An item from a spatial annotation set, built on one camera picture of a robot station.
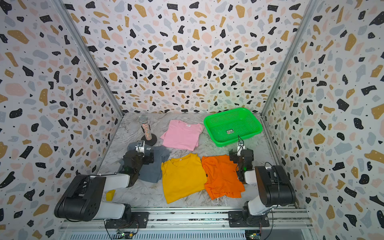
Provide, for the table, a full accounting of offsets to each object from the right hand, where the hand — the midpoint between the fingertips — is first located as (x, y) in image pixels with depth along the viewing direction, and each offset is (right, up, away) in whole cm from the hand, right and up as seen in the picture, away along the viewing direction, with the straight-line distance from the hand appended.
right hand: (242, 148), depth 94 cm
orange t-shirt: (-14, -17, -8) cm, 23 cm away
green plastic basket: (-4, +14, +19) cm, 24 cm away
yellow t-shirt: (-37, -15, -6) cm, 40 cm away
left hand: (-60, 0, -3) cm, 60 cm away
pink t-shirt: (-40, +8, +14) cm, 43 cm away
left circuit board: (-63, -37, -24) cm, 77 cm away
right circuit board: (-1, -37, -23) cm, 44 cm away
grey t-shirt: (-56, -13, -5) cm, 58 cm away
